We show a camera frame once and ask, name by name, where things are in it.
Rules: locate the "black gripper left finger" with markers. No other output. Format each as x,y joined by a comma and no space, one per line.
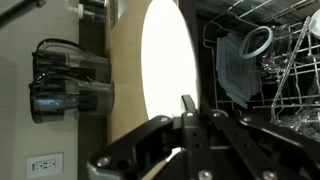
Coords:
196,153

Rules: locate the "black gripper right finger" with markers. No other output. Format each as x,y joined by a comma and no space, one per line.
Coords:
260,150

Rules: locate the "large white dinner plate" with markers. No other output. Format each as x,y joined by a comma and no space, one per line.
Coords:
166,60

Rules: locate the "built-in dishwasher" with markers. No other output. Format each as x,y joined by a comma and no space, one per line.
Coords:
206,13

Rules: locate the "blue plastic container lid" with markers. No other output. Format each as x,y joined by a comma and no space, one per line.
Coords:
236,70

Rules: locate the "clear glass jar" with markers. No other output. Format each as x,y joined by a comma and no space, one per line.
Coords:
276,53

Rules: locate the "clear glass cup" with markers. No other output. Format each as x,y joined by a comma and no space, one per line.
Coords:
242,50

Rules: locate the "small soap bottle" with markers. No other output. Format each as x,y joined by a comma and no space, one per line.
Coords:
85,11

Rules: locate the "white wall outlet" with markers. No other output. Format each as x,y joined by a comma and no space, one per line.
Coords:
45,165

